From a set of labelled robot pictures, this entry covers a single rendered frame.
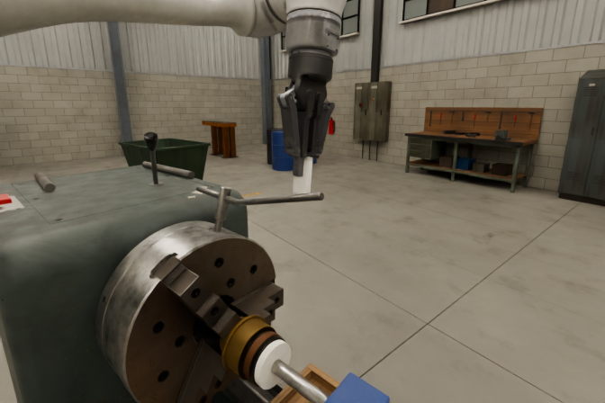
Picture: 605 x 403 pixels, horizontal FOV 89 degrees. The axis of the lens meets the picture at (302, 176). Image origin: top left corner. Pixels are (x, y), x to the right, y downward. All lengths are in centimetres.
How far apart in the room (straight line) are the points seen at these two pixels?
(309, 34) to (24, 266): 56
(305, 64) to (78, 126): 1014
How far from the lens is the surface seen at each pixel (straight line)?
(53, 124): 1052
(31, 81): 1053
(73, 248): 66
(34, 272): 65
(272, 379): 56
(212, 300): 54
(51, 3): 41
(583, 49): 690
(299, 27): 52
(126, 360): 58
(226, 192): 60
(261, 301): 65
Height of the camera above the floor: 147
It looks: 13 degrees down
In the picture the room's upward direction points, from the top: straight up
